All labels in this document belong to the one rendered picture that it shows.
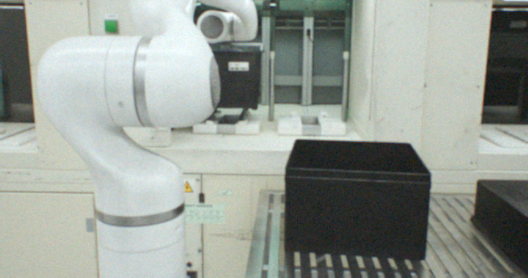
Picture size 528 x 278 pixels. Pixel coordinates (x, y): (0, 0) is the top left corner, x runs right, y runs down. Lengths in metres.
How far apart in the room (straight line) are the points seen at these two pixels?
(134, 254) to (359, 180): 0.46
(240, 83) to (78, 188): 0.56
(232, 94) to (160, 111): 0.95
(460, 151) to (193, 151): 0.73
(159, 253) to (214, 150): 0.74
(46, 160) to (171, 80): 0.97
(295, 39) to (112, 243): 1.68
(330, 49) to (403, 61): 0.96
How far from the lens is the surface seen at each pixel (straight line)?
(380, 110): 1.33
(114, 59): 0.64
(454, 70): 1.42
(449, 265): 1.04
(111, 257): 0.70
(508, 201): 1.12
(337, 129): 1.58
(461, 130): 1.45
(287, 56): 2.25
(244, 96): 1.56
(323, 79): 2.24
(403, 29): 1.33
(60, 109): 0.66
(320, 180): 0.97
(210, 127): 1.59
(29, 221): 1.62
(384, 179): 0.97
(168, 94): 0.62
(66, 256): 1.62
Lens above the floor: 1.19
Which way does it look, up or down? 11 degrees down
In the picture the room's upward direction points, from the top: straight up
